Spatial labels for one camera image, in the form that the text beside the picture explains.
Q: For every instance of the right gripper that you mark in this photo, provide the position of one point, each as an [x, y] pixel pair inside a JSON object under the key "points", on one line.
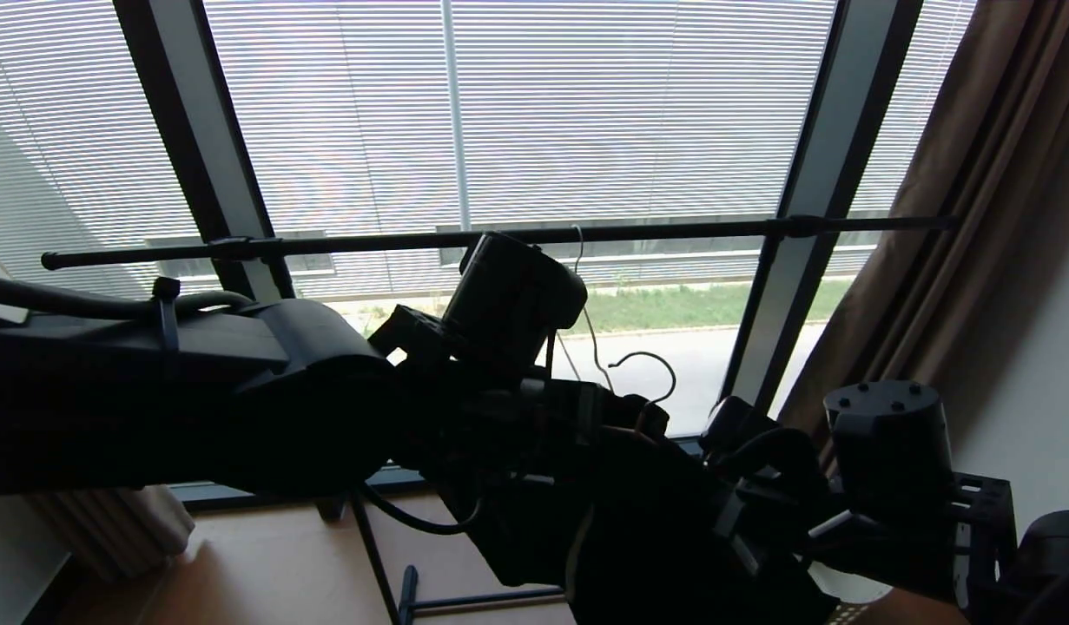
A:
{"points": [[760, 521]]}

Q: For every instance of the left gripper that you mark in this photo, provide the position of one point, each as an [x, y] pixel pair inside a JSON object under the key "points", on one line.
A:
{"points": [[577, 421]]}

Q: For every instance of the pink clothes hanger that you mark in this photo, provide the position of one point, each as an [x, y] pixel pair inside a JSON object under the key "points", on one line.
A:
{"points": [[643, 353], [579, 260]]}

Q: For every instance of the black garment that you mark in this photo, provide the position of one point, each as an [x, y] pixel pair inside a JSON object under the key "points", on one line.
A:
{"points": [[656, 538]]}

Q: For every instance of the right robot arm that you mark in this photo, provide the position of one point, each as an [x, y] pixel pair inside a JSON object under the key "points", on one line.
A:
{"points": [[890, 434]]}

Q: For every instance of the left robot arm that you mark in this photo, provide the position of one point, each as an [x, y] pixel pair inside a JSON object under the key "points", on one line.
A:
{"points": [[195, 391]]}

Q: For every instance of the white laundry basket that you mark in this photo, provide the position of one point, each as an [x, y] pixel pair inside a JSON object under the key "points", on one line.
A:
{"points": [[855, 590]]}

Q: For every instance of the black clothes rack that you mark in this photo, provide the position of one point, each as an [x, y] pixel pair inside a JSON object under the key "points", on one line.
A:
{"points": [[673, 233]]}

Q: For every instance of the brown curtain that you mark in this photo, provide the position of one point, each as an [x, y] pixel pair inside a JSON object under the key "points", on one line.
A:
{"points": [[108, 529], [977, 217]]}

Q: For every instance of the window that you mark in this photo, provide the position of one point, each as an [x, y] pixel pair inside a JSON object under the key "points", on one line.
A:
{"points": [[847, 130]]}

